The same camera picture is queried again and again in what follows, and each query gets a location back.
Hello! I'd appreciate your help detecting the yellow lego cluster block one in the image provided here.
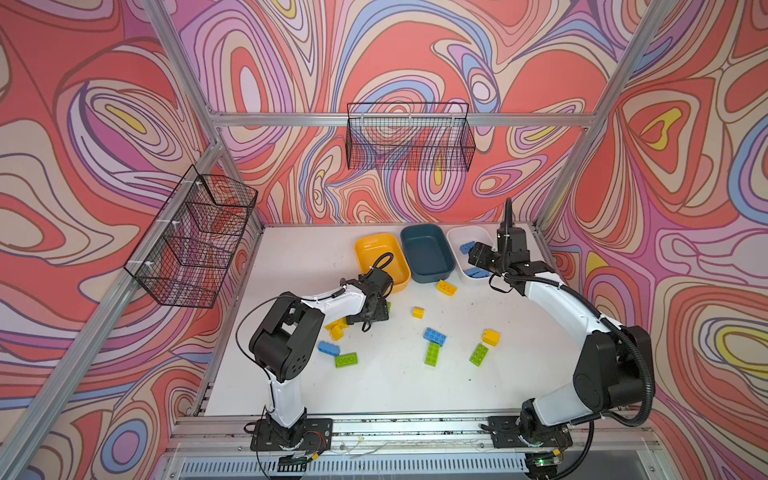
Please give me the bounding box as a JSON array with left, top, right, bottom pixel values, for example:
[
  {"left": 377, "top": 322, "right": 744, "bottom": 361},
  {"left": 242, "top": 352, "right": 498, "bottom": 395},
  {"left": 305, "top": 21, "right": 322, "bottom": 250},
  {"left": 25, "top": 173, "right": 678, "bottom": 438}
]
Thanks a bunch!
[{"left": 325, "top": 319, "right": 348, "bottom": 331}]

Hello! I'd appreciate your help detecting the black wire basket back wall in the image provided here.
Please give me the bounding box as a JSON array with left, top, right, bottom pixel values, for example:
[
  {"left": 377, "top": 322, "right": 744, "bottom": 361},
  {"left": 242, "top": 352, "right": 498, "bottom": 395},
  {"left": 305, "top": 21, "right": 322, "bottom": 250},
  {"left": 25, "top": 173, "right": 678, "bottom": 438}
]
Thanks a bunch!
[{"left": 345, "top": 100, "right": 476, "bottom": 172}]

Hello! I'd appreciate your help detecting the green lego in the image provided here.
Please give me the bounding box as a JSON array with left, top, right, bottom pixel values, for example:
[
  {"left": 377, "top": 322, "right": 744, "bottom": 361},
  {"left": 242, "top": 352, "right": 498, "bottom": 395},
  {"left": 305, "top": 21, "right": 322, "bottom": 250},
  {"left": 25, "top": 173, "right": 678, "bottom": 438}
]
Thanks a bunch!
[
  {"left": 335, "top": 352, "right": 358, "bottom": 368},
  {"left": 469, "top": 343, "right": 489, "bottom": 367},
  {"left": 424, "top": 342, "right": 441, "bottom": 367}
]

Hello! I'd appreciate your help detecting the yellow lego cluster block two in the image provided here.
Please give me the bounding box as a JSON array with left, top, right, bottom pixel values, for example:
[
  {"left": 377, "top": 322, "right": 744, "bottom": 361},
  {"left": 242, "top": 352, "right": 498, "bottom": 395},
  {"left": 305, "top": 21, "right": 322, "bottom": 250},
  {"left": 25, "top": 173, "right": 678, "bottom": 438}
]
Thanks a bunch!
[{"left": 329, "top": 326, "right": 345, "bottom": 341}]

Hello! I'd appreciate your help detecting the yellow plastic bin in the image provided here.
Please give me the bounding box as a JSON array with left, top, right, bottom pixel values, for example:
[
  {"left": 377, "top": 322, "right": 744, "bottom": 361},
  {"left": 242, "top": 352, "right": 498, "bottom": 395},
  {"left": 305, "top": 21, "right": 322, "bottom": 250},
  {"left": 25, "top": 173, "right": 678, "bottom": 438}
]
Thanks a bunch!
[{"left": 354, "top": 233, "right": 411, "bottom": 293}]

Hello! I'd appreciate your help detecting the green lego lower left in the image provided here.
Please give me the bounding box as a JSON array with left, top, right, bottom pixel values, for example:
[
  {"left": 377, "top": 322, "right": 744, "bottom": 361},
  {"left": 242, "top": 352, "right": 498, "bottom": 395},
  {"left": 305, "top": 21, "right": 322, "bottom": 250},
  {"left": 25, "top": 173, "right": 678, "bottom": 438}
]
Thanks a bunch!
[{"left": 335, "top": 352, "right": 358, "bottom": 368}]

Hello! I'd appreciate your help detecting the green lego lower right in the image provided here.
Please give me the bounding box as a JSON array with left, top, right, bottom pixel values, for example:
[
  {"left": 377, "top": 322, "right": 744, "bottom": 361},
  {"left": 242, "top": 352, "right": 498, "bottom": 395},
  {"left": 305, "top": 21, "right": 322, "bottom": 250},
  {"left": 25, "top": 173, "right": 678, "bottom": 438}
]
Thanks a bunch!
[{"left": 469, "top": 343, "right": 489, "bottom": 367}]

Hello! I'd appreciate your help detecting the black wire basket left wall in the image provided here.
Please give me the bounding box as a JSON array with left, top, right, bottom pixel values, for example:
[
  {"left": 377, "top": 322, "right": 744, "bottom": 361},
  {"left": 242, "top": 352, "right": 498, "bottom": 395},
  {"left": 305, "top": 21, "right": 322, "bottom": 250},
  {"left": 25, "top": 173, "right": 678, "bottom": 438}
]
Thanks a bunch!
[{"left": 123, "top": 166, "right": 258, "bottom": 309}]

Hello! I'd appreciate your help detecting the yellow sloped lego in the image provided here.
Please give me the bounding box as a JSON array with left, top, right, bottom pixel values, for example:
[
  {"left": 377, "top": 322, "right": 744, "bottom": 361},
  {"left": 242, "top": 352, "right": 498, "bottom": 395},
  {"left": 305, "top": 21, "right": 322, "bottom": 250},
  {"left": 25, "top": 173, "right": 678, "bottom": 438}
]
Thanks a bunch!
[{"left": 436, "top": 280, "right": 457, "bottom": 297}]

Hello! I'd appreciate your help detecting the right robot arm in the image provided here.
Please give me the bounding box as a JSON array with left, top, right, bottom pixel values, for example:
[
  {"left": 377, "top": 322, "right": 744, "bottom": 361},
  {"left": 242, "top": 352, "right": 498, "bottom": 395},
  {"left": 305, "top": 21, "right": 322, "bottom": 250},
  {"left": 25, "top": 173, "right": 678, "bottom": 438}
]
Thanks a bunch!
[{"left": 469, "top": 221, "right": 656, "bottom": 446}]

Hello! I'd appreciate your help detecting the black wire basket wall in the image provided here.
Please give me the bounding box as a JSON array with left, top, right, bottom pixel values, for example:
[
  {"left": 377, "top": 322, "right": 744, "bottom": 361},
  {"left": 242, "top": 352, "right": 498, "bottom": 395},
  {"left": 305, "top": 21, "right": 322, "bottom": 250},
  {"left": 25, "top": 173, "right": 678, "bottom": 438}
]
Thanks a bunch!
[
  {"left": 123, "top": 166, "right": 258, "bottom": 309},
  {"left": 345, "top": 100, "right": 476, "bottom": 172}
]

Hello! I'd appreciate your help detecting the dark teal plastic bin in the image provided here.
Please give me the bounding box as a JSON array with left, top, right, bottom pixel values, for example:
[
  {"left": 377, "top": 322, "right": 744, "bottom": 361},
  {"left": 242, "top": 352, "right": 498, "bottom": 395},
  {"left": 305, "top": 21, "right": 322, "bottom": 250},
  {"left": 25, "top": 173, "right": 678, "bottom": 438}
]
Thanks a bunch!
[{"left": 400, "top": 224, "right": 455, "bottom": 284}]

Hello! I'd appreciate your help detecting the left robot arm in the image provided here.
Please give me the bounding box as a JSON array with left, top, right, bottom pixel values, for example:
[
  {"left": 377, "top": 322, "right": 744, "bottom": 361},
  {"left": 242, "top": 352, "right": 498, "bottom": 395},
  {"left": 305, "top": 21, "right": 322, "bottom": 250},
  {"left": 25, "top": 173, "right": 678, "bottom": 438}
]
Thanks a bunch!
[{"left": 248, "top": 267, "right": 394, "bottom": 449}]

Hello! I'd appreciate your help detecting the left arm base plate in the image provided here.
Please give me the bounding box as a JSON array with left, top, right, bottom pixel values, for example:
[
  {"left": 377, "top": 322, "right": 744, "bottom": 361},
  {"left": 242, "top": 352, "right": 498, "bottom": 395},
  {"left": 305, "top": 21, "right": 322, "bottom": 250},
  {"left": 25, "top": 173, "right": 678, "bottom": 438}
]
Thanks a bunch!
[{"left": 244, "top": 416, "right": 334, "bottom": 453}]

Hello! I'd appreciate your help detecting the aluminium front rail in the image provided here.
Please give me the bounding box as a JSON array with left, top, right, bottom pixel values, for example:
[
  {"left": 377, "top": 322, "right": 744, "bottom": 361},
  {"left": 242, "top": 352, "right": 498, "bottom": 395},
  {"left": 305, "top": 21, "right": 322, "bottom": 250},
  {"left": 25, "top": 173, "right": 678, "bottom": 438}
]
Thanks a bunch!
[{"left": 164, "top": 410, "right": 661, "bottom": 458}]

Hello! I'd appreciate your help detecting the white plastic bin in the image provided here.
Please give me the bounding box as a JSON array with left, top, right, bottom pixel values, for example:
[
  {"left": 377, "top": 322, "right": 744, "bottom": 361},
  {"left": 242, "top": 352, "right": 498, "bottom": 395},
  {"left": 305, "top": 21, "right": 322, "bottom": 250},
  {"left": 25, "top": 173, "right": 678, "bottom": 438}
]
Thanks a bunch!
[{"left": 446, "top": 225, "right": 493, "bottom": 285}]

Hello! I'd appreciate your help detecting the green lego centre lower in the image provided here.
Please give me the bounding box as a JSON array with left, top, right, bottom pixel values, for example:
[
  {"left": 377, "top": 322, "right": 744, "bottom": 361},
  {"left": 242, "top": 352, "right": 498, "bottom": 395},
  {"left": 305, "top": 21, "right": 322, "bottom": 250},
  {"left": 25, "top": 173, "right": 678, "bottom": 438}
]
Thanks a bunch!
[{"left": 424, "top": 342, "right": 441, "bottom": 367}]

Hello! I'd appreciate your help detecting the blue lego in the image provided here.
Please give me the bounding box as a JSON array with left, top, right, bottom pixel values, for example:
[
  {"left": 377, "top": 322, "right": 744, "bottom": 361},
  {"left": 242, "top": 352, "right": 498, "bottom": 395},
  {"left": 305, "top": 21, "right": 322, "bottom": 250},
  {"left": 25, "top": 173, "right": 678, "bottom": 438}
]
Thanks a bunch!
[
  {"left": 317, "top": 341, "right": 341, "bottom": 357},
  {"left": 423, "top": 328, "right": 446, "bottom": 347},
  {"left": 459, "top": 241, "right": 476, "bottom": 255},
  {"left": 464, "top": 267, "right": 490, "bottom": 279}
]

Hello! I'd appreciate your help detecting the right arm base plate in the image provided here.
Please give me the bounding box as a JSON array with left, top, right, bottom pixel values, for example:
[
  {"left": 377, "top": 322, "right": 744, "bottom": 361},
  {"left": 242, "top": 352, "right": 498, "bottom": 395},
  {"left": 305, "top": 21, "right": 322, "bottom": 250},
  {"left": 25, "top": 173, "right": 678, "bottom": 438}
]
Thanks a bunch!
[{"left": 480, "top": 415, "right": 573, "bottom": 450}]

